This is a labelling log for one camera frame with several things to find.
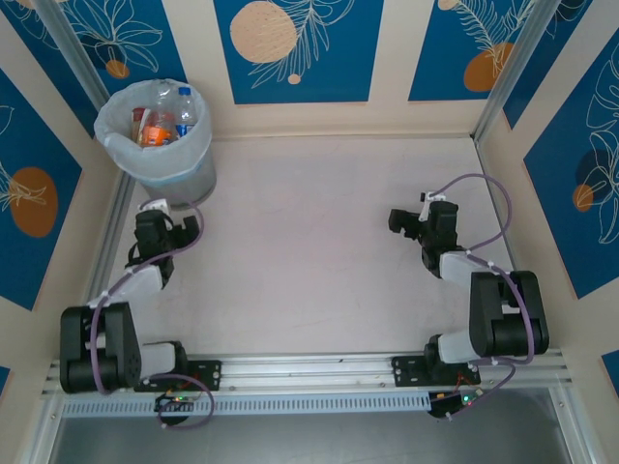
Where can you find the orange label soda bottle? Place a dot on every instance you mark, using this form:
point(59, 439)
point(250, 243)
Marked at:
point(155, 136)

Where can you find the yellow tea bottle red label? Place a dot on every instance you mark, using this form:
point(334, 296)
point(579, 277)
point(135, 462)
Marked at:
point(138, 121)

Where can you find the blue cap blue label bottle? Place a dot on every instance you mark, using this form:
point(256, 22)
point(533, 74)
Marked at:
point(186, 111)

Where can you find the clear bottle white cap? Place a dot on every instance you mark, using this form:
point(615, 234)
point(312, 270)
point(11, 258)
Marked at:
point(164, 94)

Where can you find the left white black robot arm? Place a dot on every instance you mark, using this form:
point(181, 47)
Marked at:
point(116, 348)

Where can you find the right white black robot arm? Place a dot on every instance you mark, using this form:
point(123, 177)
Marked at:
point(508, 319)

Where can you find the grey round waste bin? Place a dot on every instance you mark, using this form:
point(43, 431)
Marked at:
point(193, 179)

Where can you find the white plastic bin liner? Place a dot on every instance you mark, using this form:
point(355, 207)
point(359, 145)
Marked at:
point(116, 140)

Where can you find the left control circuit board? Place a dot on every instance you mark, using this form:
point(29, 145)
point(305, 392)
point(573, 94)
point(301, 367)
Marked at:
point(176, 400)

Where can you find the control circuit board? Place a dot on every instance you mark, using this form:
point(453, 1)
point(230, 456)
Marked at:
point(176, 400)
point(457, 400)

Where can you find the right control circuit board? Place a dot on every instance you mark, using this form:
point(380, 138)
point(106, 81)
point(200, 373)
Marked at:
point(457, 400)

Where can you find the aluminium side rail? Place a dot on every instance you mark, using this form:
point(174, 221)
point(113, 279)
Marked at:
point(109, 232)

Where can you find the aluminium frame post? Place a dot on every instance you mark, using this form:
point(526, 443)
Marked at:
point(75, 48)
point(512, 72)

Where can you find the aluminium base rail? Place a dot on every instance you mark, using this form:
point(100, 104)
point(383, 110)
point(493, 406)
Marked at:
point(309, 372)

